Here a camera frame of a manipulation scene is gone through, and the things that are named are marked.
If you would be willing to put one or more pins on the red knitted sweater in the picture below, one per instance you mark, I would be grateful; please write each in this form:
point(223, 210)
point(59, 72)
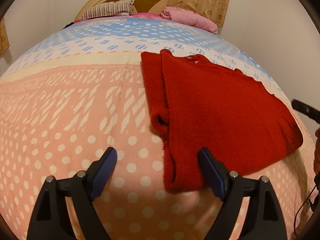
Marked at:
point(194, 103)

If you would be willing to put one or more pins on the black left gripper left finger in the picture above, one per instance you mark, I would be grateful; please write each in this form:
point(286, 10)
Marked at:
point(50, 218)

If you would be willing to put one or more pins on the person's right hand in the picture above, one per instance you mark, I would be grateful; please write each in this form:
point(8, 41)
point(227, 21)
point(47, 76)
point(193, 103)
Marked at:
point(316, 163)

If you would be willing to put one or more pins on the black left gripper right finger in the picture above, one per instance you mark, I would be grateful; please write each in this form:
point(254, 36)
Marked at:
point(264, 218)

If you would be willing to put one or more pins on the striped grey pillow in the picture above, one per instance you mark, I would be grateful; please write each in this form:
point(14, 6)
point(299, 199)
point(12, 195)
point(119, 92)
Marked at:
point(109, 9)

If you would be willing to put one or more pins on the pink pillow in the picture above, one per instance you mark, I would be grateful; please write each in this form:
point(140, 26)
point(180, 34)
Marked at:
point(190, 18)

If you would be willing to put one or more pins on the pink polka dot bedspread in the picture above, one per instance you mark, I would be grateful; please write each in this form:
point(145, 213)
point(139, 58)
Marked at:
point(81, 91)

